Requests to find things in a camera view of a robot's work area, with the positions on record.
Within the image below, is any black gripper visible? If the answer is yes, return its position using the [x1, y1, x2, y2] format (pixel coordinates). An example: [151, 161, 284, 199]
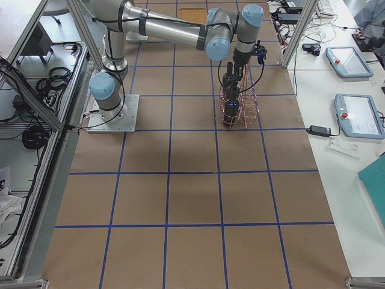
[226, 49, 251, 82]

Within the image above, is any dark wine bottle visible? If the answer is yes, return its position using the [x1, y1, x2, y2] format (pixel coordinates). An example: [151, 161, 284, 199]
[224, 80, 239, 102]
[222, 72, 232, 89]

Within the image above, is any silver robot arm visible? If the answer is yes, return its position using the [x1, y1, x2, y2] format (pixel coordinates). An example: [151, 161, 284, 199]
[90, 1, 266, 126]

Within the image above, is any dark wine bottle end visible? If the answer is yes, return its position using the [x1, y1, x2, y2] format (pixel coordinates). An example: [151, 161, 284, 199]
[222, 87, 239, 127]

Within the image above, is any wooden tray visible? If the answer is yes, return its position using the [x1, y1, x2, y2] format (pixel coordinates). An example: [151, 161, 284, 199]
[178, 8, 207, 23]

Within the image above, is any black power adapter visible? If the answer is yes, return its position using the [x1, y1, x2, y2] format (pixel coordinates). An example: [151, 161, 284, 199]
[306, 125, 331, 137]

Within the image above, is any teach pendant far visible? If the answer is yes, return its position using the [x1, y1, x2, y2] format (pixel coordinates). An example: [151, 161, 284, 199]
[325, 47, 374, 78]

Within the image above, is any teach pendant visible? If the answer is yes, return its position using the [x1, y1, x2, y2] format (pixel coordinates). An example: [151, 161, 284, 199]
[334, 93, 384, 140]
[325, 47, 374, 78]

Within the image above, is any teach pendant near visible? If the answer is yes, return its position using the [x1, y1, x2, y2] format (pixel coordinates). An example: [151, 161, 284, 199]
[334, 93, 384, 140]

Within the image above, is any teal box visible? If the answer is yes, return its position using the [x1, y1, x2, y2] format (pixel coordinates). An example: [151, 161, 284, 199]
[358, 155, 384, 214]

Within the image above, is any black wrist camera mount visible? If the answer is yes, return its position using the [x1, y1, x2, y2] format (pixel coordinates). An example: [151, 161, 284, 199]
[252, 40, 267, 65]

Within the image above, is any copper wire wine basket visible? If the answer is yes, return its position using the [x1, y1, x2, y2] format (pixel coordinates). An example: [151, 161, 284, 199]
[218, 65, 259, 129]

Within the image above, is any aluminium frame post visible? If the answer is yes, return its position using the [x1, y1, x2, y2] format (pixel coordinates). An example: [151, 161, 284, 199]
[282, 0, 318, 69]

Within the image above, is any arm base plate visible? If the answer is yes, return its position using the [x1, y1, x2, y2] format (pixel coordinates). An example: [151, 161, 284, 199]
[87, 95, 140, 133]

